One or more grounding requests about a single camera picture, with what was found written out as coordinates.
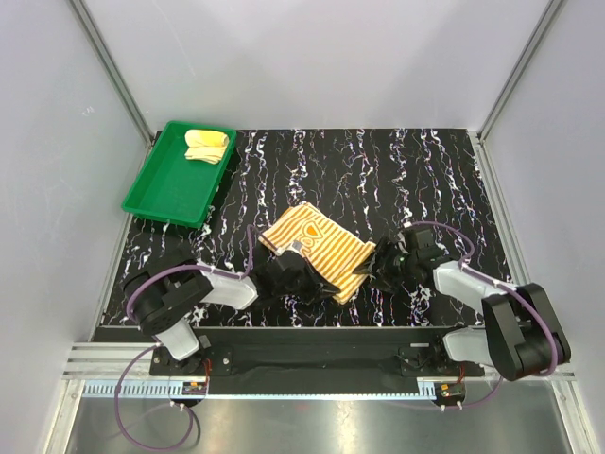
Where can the yellow cream towel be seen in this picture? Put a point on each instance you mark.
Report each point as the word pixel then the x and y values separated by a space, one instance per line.
pixel 206 146

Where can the right small controller board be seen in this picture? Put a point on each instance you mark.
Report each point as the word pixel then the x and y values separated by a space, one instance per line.
pixel 452 390

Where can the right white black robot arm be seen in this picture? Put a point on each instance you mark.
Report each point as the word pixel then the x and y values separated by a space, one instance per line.
pixel 520 336

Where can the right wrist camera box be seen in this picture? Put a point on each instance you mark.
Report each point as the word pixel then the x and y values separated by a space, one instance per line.
pixel 419 242

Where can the green plastic tray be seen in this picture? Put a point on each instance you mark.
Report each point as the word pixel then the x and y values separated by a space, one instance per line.
pixel 172 188

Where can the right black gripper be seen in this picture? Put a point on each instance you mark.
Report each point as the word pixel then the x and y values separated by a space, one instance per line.
pixel 386 249

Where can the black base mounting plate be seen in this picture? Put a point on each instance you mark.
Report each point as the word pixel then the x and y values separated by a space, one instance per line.
pixel 382 355

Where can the yellow orange striped towel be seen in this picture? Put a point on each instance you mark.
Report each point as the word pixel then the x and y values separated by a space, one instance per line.
pixel 333 251

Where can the left small controller board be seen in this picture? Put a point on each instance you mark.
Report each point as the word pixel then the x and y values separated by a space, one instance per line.
pixel 194 388

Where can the small controller board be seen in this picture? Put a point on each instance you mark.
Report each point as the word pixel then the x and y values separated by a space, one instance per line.
pixel 452 390
pixel 194 388

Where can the slotted aluminium cable duct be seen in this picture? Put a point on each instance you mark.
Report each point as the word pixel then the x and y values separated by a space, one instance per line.
pixel 226 389

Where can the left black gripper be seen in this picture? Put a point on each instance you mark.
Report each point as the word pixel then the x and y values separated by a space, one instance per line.
pixel 323 288

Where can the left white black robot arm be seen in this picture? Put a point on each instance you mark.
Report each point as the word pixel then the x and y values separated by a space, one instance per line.
pixel 160 295

